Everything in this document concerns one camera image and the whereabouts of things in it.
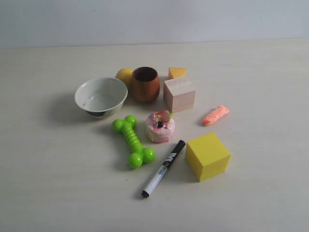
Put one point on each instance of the orange soft cloth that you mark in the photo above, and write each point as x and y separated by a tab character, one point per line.
215	115

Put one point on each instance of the pink toy cake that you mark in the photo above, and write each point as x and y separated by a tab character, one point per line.
159	126

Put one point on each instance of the light wooden cube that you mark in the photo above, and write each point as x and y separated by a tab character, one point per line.
179	94

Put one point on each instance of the brown wooden cup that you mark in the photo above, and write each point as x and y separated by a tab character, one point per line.
145	84

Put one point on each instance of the black white marker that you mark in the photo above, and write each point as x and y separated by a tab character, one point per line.
150	187

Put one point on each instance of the green bone toy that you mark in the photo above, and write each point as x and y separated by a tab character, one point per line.
139	154

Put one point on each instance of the orange cheese wedge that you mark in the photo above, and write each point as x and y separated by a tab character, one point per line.
176	72

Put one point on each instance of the yellow lemon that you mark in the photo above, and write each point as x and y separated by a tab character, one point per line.
125	75

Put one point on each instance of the white ceramic bowl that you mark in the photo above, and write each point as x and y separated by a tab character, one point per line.
101	97

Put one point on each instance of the yellow cube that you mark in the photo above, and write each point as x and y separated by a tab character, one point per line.
207	156

